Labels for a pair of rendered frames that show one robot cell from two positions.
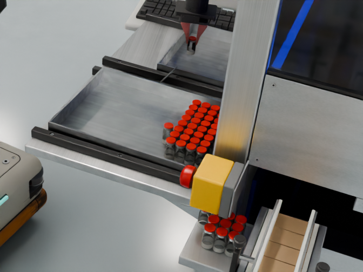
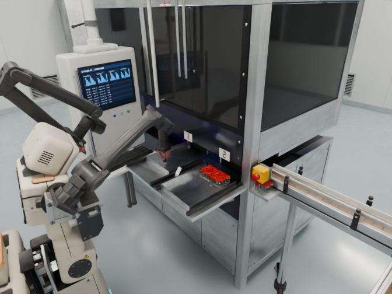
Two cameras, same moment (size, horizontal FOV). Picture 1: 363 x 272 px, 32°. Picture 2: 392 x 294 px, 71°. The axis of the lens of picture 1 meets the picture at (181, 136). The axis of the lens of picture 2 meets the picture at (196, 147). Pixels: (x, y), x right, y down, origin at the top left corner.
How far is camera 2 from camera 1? 1.22 m
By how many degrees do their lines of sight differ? 47
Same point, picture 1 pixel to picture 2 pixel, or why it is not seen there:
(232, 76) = (254, 139)
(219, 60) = (170, 160)
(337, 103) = (274, 129)
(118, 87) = (170, 186)
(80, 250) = (137, 284)
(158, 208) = (135, 246)
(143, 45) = (146, 172)
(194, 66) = (170, 166)
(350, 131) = (276, 135)
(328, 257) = not seen: hidden behind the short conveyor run
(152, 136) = (206, 187)
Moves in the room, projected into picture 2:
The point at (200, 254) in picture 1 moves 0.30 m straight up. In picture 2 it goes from (269, 195) to (275, 146)
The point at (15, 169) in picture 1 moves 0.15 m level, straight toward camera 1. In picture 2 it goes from (97, 278) to (118, 283)
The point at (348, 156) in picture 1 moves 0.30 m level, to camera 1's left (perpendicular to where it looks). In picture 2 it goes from (276, 142) to (255, 165)
